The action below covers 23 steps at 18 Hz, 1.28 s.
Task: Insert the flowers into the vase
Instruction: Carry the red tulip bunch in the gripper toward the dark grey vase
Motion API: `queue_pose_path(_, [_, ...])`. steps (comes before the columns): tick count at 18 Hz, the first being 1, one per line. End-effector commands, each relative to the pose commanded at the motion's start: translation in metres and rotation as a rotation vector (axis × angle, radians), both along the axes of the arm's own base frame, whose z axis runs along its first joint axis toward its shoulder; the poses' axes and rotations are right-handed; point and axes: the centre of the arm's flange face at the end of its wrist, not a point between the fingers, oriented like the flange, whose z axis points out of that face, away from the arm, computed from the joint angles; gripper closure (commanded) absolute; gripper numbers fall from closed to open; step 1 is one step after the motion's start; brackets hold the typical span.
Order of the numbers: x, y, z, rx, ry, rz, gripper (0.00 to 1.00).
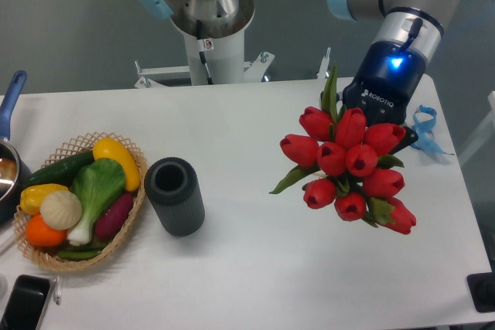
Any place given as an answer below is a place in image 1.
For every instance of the green cucumber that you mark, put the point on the green cucumber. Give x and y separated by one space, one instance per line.
61 172

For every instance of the black device at table edge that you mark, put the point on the black device at table edge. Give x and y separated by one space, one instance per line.
481 287

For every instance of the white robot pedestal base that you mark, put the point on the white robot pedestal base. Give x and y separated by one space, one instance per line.
213 32

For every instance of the woven wicker basket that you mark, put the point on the woven wicker basket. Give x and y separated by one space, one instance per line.
79 144

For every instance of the red tulip bouquet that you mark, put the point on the red tulip bouquet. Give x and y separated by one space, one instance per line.
350 164

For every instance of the yellow squash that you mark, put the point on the yellow squash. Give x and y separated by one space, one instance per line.
115 150

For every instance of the green bok choy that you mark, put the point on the green bok choy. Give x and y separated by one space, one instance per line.
96 186

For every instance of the purple sweet potato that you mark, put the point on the purple sweet potato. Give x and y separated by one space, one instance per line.
110 223

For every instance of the green pea pods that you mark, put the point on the green pea pods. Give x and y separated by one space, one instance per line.
80 253

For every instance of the black smartphone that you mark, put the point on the black smartphone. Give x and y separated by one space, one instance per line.
27 303

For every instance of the light blue ribbon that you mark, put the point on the light blue ribbon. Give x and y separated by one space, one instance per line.
424 122

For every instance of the cream steamed bun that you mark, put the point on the cream steamed bun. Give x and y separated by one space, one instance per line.
61 210

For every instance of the dark grey ribbed vase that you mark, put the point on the dark grey ribbed vase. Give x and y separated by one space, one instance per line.
173 189

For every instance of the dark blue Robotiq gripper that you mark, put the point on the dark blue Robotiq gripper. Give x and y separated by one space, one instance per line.
383 87

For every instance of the yellow bell pepper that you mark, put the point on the yellow bell pepper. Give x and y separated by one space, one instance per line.
32 197

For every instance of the blue handled saucepan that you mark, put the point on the blue handled saucepan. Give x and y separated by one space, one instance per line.
14 172

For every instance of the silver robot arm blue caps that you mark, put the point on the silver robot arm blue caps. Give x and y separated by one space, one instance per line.
415 25

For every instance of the orange fruit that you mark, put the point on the orange fruit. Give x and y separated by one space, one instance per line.
39 234

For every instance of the white metal mounting frame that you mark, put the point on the white metal mounting frame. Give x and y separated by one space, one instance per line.
254 71

